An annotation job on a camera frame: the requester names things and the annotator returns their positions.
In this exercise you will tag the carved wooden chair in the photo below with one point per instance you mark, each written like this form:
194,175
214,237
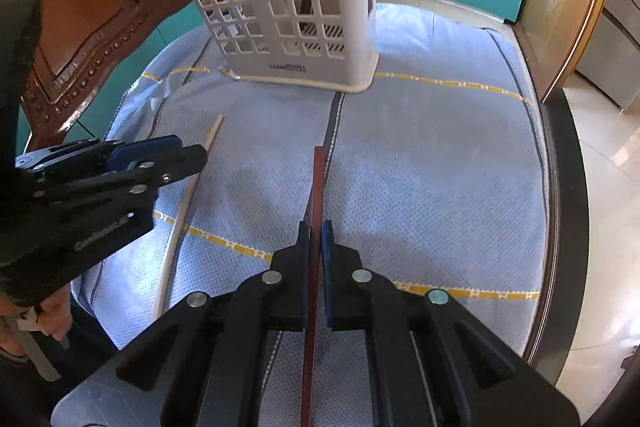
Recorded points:
90,7

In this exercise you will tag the light wooden chopstick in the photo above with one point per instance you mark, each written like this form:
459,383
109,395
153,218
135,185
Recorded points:
175,247

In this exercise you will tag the blue dotted tablecloth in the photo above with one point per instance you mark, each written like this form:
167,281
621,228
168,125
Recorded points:
425,167

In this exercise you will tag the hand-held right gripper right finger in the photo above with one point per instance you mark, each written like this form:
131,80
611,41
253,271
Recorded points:
327,277

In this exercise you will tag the grey refrigerator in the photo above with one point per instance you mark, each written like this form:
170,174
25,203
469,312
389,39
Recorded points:
620,47

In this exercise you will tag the person's left hand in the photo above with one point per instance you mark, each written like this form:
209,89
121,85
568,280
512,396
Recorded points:
55,307

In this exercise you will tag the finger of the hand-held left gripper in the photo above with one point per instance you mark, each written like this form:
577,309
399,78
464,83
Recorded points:
185,162
140,152

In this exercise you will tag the white plastic utensil basket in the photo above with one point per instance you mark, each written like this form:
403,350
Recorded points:
290,68

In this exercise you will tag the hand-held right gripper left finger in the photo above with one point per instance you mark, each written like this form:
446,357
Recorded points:
303,277

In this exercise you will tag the dark red chopstick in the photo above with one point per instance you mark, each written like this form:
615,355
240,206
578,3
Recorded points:
317,187

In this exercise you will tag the wooden glass sliding door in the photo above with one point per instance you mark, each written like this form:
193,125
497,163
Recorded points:
560,7

